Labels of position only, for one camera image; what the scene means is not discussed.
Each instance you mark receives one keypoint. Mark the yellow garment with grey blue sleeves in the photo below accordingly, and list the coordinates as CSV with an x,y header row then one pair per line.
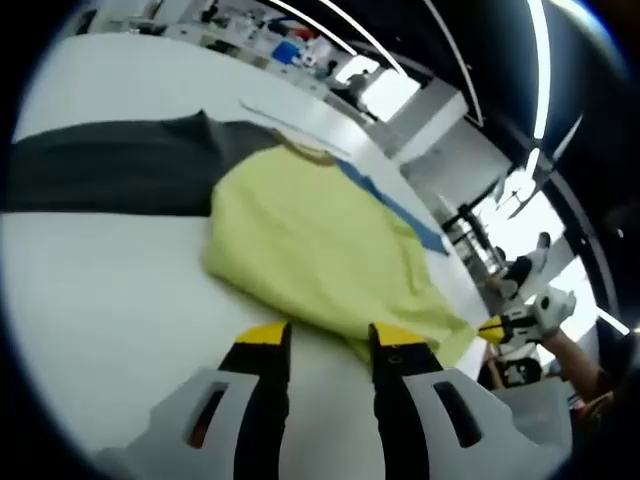
x,y
310,235

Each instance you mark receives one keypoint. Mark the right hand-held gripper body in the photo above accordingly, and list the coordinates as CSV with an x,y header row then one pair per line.
x,y
545,312

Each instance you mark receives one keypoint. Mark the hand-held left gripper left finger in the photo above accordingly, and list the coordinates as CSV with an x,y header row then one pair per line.
x,y
265,400

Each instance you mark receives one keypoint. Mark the ceiling light strip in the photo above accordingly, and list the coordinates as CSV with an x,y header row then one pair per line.
x,y
541,65
365,35
320,25

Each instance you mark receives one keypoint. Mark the white square pillar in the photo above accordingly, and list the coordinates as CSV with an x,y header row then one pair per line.
x,y
450,135

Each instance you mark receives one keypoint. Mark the black tripod stand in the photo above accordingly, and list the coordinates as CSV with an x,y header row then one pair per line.
x,y
470,220

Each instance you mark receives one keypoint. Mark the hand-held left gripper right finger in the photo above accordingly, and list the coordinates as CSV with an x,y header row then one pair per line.
x,y
400,400

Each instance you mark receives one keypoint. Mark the blue crate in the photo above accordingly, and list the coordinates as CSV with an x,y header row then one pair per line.
x,y
285,51

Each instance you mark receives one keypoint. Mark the person's dark patterned clothing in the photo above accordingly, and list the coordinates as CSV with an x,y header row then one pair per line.
x,y
610,425

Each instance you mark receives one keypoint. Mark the white cabinet row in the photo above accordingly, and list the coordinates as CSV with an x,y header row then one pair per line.
x,y
250,47

